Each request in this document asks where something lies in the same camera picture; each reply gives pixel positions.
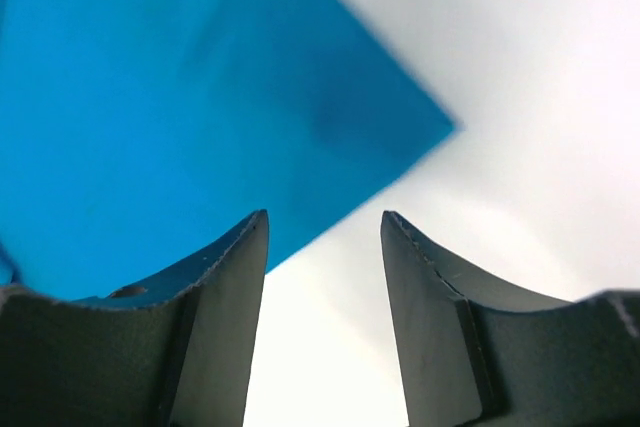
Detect blue polo shirt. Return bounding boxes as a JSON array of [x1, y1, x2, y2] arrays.
[[1, 0, 455, 299]]

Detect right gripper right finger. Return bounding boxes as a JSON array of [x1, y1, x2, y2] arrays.
[[380, 211, 639, 426]]

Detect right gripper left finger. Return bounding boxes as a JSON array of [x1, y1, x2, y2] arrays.
[[1, 210, 269, 426]]

